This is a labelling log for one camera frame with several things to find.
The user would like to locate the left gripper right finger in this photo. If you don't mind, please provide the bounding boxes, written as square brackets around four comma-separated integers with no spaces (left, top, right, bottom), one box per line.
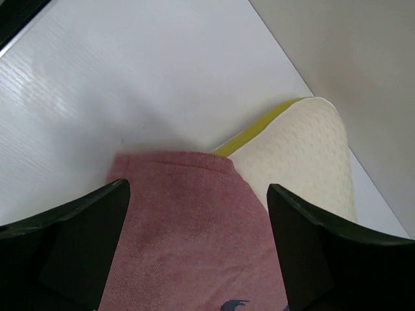
[267,184,414,310]

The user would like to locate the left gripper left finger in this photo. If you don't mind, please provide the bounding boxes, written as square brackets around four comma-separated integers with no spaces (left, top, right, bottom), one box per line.
[1,179,130,310]

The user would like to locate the cream yellow pillow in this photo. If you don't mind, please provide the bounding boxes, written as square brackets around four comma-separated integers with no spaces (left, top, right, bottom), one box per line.
[213,97,357,222]

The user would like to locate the red printed pillowcase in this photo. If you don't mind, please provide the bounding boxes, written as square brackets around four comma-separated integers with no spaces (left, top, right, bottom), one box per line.
[99,152,287,310]

